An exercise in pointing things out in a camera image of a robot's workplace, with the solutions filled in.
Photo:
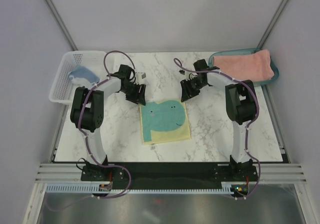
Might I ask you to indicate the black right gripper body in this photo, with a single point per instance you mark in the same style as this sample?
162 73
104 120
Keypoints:
194 85

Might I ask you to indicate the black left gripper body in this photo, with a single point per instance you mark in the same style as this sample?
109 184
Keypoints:
131 90

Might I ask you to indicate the yellow green towel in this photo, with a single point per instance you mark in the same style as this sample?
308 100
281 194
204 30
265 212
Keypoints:
164 121

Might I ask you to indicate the blue towel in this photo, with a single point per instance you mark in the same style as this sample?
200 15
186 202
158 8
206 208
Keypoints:
82 76

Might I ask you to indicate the pink terry towel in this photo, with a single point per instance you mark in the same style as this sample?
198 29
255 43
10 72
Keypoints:
255 67

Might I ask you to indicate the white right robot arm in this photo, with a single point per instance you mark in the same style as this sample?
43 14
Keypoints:
241 103

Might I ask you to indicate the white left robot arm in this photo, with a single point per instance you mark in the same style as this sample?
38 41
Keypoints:
87 112

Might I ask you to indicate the teal transparent plastic tray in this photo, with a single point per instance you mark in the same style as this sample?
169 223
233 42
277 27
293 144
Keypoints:
246 52

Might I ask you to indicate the white plastic basket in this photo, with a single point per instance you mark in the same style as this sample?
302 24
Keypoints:
62 89

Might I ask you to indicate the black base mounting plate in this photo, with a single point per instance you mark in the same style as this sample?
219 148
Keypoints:
169 174

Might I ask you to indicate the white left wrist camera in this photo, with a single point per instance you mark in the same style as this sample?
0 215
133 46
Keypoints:
140 78

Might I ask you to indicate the white slotted cable duct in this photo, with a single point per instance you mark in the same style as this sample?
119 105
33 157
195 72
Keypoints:
95 188

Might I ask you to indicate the silver aluminium rail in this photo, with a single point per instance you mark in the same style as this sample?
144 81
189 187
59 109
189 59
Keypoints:
269 173

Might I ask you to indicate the left corner frame post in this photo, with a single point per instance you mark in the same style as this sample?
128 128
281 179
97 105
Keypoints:
63 28

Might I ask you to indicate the corner frame post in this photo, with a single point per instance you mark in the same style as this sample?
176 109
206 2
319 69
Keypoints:
63 28
275 18

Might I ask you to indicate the right corner frame post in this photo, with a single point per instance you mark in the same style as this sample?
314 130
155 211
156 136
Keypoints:
275 18

